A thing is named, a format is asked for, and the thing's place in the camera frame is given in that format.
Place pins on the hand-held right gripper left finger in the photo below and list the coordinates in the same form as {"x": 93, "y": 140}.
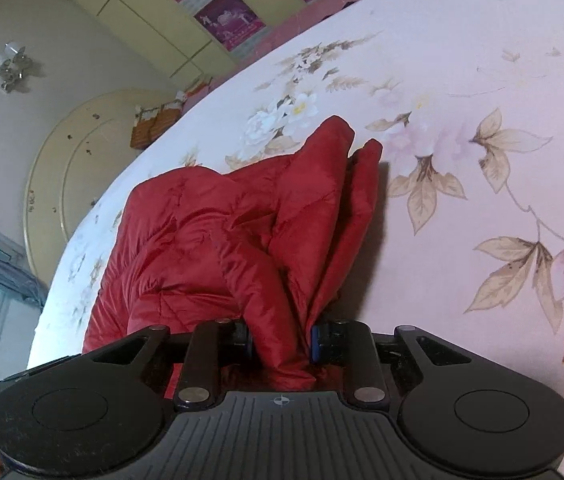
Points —
{"x": 243, "y": 339}

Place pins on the red puffer jacket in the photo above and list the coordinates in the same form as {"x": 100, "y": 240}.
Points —
{"x": 196, "y": 240}

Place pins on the cream wardrobe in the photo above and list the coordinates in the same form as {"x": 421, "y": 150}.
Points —
{"x": 151, "y": 25}

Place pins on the white floral blanket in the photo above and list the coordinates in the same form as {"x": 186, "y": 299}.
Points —
{"x": 462, "y": 110}

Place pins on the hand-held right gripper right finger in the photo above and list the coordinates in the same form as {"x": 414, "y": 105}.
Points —
{"x": 319, "y": 345}

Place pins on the cream arched headboard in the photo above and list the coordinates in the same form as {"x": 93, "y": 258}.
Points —
{"x": 56, "y": 170}

